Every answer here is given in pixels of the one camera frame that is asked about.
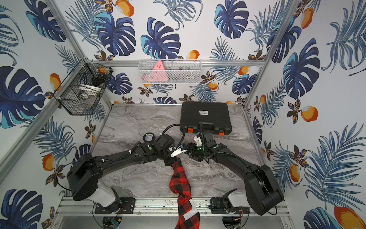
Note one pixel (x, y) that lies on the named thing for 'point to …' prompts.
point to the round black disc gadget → (148, 137)
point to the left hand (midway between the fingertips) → (177, 154)
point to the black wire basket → (82, 89)
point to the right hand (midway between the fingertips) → (185, 152)
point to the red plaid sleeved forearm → (188, 217)
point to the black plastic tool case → (215, 116)
